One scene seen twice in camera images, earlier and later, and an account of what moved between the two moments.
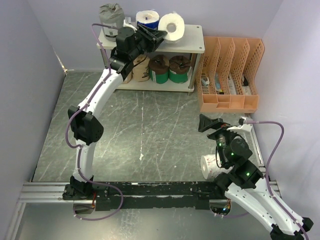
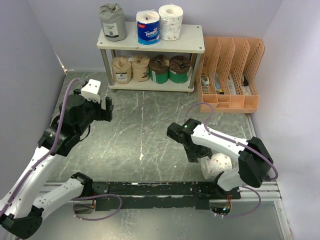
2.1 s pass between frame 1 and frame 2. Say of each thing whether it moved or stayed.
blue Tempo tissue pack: stayed
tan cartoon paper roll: stayed
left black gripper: moved
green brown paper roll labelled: stayed
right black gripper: moved
